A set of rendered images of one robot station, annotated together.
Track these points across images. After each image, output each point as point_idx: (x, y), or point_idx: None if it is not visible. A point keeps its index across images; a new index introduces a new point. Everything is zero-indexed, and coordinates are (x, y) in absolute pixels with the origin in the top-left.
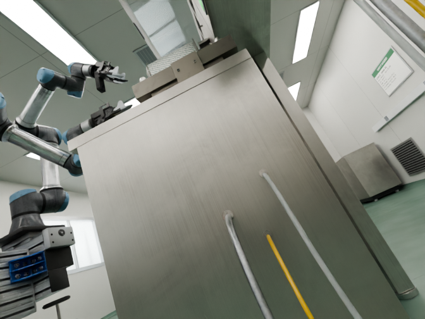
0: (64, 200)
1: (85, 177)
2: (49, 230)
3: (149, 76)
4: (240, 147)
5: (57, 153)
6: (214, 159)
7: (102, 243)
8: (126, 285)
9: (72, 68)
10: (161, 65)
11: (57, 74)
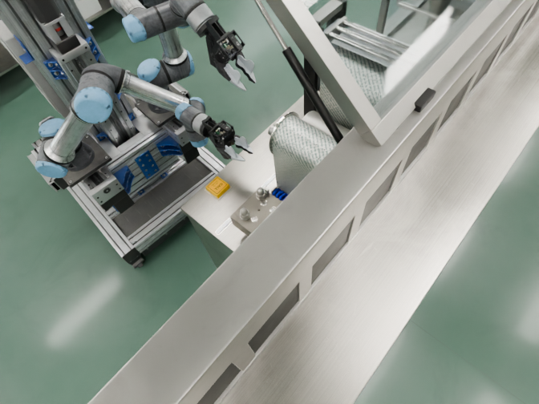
0: (189, 73)
1: (195, 229)
2: (180, 136)
3: None
4: None
5: (173, 110)
6: None
7: (207, 250)
8: (217, 264)
9: (170, 1)
10: (287, 159)
11: (151, 30)
